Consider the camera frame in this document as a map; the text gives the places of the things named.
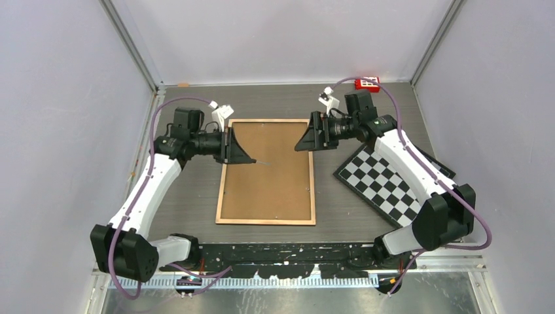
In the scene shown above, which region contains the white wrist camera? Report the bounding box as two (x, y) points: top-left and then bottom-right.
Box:
(318, 86), (340, 116)
(208, 101), (234, 131)

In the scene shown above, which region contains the black picture frame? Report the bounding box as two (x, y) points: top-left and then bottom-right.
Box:
(215, 118), (316, 226)

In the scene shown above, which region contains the red toy brick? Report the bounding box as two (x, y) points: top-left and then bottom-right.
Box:
(355, 77), (381, 93)

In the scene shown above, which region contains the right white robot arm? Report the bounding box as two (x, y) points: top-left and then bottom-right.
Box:
(295, 87), (476, 269)

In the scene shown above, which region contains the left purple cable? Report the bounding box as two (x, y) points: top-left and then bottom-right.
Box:
(107, 96), (233, 301)

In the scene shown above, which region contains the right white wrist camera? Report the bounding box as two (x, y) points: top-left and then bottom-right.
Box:
(318, 86), (340, 116)

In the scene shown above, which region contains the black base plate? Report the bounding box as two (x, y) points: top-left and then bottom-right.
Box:
(177, 242), (412, 279)

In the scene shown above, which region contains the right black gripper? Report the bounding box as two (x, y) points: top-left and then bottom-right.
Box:
(295, 111), (358, 152)

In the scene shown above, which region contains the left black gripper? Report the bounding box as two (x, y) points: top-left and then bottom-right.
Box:
(190, 126), (251, 164)

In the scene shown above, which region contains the black white checkerboard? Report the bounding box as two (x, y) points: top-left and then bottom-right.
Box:
(332, 145), (457, 229)

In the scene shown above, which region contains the aluminium rail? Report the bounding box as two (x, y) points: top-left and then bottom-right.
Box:
(116, 242), (486, 291)

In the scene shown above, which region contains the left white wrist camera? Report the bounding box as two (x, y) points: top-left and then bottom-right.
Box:
(208, 101), (234, 131)

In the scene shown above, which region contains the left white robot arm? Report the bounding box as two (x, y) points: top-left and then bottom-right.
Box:
(90, 103), (256, 283)

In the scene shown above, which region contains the purple cable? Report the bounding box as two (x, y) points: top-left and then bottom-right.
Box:
(323, 77), (493, 297)
(107, 96), (233, 301)

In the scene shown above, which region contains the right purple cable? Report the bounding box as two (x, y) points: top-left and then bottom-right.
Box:
(323, 77), (493, 297)

